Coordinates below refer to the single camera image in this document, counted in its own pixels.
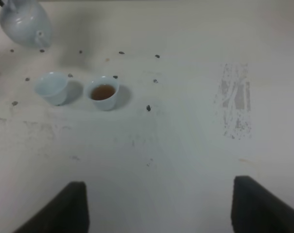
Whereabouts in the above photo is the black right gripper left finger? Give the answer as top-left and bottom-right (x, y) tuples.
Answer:
(15, 182), (89, 233)

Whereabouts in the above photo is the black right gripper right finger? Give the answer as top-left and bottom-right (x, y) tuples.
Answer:
(231, 176), (294, 233)

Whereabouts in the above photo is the pale blue tea cup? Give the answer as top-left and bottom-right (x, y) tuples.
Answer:
(84, 76), (120, 111)
(34, 72), (69, 106)

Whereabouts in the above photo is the right pale blue tea cup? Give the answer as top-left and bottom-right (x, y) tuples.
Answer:
(84, 76), (120, 111)

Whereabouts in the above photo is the left pale blue tea cup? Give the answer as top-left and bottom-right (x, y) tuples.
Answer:
(34, 72), (69, 106)

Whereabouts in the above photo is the pale blue porcelain teapot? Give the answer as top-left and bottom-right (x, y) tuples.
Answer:
(0, 0), (52, 49)

